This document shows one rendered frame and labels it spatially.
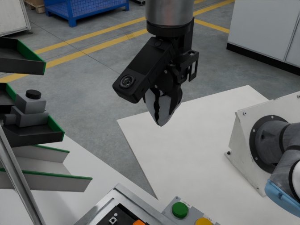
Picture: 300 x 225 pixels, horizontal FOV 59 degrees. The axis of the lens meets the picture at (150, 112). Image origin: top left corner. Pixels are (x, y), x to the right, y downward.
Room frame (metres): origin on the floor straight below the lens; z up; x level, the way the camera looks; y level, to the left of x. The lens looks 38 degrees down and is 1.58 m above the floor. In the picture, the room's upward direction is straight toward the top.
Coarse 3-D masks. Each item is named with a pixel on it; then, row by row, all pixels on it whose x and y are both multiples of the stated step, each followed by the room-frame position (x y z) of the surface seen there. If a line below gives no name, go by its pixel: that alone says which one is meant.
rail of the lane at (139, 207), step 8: (120, 184) 0.46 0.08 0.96; (112, 192) 0.44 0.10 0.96; (120, 192) 0.44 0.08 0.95; (128, 192) 0.44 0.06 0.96; (120, 200) 0.41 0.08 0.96; (128, 200) 0.42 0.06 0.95; (136, 200) 0.41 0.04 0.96; (120, 208) 0.41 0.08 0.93; (128, 208) 0.39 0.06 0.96; (136, 208) 0.39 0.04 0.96; (144, 208) 0.39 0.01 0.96; (152, 208) 0.39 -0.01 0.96; (136, 216) 0.37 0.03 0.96; (144, 216) 0.37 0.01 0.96; (152, 216) 0.37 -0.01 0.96; (160, 216) 0.37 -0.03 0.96; (152, 224) 0.34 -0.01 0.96; (160, 224) 0.35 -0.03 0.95; (168, 224) 0.34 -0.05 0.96
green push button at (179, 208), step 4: (176, 204) 0.39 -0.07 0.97; (180, 204) 0.39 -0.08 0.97; (184, 204) 0.39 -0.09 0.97; (172, 208) 0.38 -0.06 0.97; (176, 208) 0.38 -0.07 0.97; (180, 208) 0.38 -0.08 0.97; (184, 208) 0.38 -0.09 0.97; (172, 212) 0.37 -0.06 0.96; (176, 212) 0.37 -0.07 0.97; (180, 212) 0.37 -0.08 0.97; (184, 212) 0.37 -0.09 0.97; (176, 216) 0.36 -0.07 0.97; (180, 216) 0.36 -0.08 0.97; (184, 216) 0.36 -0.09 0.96
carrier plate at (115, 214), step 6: (114, 210) 0.38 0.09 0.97; (120, 210) 0.38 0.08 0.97; (108, 216) 0.36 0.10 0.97; (114, 216) 0.36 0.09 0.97; (120, 216) 0.36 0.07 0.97; (126, 216) 0.36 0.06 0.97; (102, 222) 0.34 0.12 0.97; (108, 222) 0.34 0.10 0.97; (120, 222) 0.34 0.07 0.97; (126, 222) 0.34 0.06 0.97; (132, 222) 0.34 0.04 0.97
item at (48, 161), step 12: (24, 156) 0.46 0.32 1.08; (36, 156) 0.48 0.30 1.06; (48, 156) 0.49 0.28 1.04; (60, 156) 0.51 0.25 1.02; (0, 168) 0.33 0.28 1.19; (24, 168) 0.41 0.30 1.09; (36, 168) 0.43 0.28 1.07; (48, 168) 0.46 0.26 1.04; (60, 168) 0.48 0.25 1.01; (0, 180) 0.32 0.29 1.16; (36, 180) 0.36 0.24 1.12; (48, 180) 0.37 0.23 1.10; (60, 180) 0.39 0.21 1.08; (72, 180) 0.40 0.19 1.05; (84, 180) 0.42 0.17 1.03
